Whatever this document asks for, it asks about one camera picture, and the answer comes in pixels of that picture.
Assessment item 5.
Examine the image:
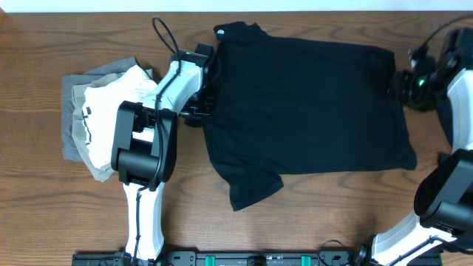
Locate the dark clothes pile right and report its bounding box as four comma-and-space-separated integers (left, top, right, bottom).
436, 98, 453, 167

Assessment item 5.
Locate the beige folded shirt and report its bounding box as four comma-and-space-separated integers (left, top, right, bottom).
71, 68, 154, 183

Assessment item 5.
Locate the grey folded shirt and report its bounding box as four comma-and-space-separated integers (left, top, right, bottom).
61, 57, 137, 162

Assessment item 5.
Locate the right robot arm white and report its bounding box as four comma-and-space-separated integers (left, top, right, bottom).
357, 69, 472, 265

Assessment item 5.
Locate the black polo shirt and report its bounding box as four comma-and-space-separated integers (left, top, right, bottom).
203, 22, 417, 211

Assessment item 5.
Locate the white folded shirt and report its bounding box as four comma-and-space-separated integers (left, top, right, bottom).
82, 66, 157, 168

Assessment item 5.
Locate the black looped base cable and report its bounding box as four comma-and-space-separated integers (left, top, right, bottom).
317, 239, 352, 266

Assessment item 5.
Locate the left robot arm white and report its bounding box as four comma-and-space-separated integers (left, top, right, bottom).
111, 50, 220, 265

